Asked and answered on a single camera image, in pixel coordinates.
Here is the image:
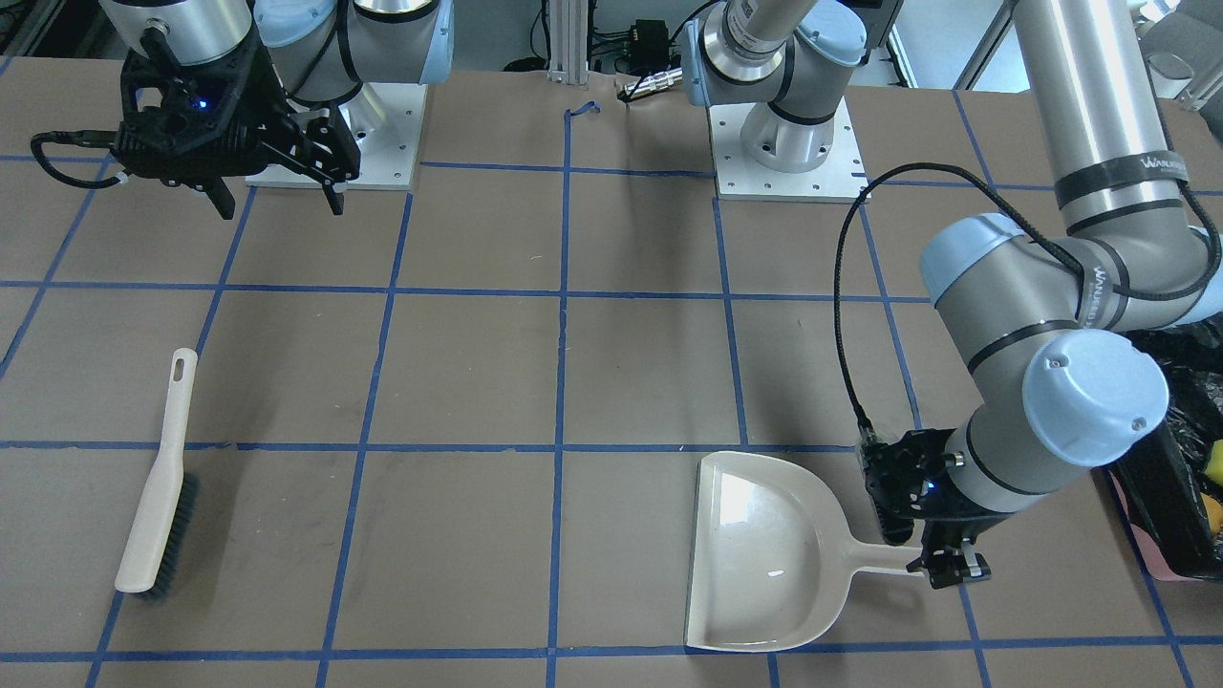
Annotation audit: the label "beige plastic dustpan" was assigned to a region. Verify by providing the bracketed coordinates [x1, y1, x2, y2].
[684, 450, 921, 653]

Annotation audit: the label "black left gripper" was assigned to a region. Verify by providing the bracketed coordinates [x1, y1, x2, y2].
[860, 428, 1007, 591]

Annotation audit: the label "grey office chair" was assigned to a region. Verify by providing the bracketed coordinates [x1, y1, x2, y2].
[1137, 1, 1222, 119]

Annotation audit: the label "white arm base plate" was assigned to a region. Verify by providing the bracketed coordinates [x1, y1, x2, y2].
[707, 99, 868, 204]

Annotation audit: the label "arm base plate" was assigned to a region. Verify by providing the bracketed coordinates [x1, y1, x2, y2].
[246, 78, 428, 191]

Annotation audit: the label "white hand brush black bristles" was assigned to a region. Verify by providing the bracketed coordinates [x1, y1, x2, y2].
[115, 348, 201, 600]

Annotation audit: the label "brown toy potato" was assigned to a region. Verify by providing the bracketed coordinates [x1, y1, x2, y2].
[1199, 492, 1223, 536]

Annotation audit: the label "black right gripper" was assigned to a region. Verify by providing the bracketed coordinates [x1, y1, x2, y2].
[110, 38, 361, 221]

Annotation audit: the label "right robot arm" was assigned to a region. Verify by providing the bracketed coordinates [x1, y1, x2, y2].
[91, 1, 455, 219]

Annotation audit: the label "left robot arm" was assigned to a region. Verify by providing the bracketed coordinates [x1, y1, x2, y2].
[846, 1, 1221, 589]

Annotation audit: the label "bin with black bag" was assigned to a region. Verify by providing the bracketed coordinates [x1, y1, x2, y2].
[1108, 317, 1222, 582]

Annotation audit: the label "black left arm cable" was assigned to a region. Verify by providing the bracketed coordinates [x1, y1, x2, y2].
[833, 163, 1223, 431]

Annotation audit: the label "aluminium frame post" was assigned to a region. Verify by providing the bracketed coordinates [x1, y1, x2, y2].
[545, 0, 593, 90]

